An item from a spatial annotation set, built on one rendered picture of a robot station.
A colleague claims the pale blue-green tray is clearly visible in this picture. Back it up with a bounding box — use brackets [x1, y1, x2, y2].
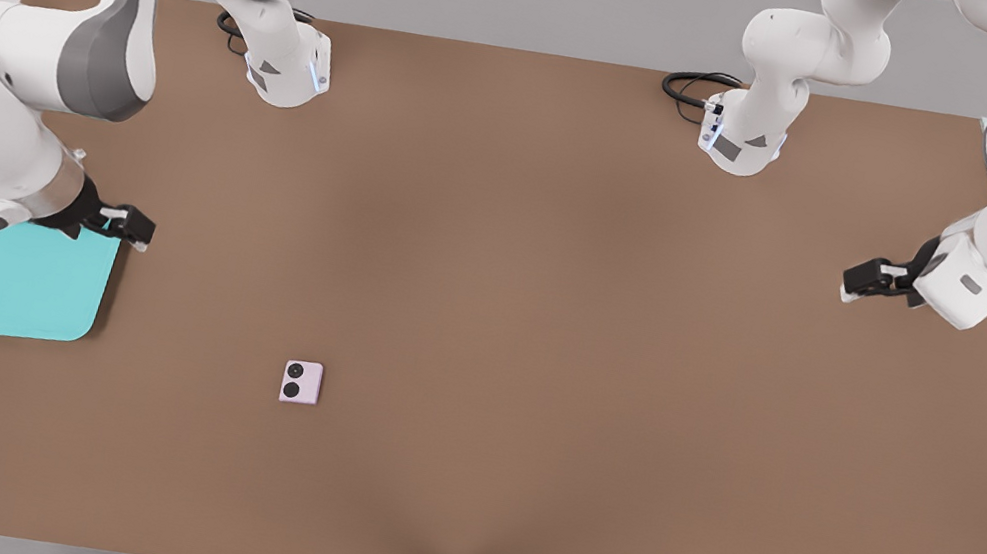
[0, 213, 125, 360]

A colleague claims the pale lilac phone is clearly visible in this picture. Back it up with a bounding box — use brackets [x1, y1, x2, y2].
[278, 357, 326, 408]

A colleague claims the black cable loop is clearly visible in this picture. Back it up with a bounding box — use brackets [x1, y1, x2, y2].
[655, 64, 746, 134]
[210, 0, 318, 69]

